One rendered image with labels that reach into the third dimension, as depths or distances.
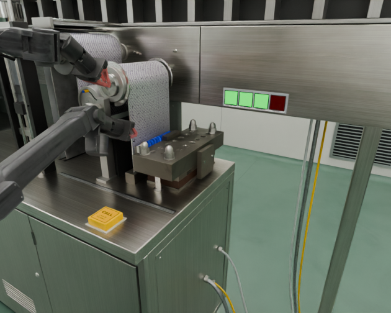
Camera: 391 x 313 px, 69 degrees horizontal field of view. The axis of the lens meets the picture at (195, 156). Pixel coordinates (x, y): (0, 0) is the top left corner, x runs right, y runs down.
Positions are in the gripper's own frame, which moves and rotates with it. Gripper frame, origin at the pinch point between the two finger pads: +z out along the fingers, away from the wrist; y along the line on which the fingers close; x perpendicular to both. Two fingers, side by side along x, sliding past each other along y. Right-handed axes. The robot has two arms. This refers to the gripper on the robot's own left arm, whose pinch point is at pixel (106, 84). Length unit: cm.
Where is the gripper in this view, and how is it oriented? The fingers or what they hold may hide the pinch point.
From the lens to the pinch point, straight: 97.7
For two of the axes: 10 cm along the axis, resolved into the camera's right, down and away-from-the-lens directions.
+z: 3.2, 3.4, 8.8
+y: 8.8, 2.3, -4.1
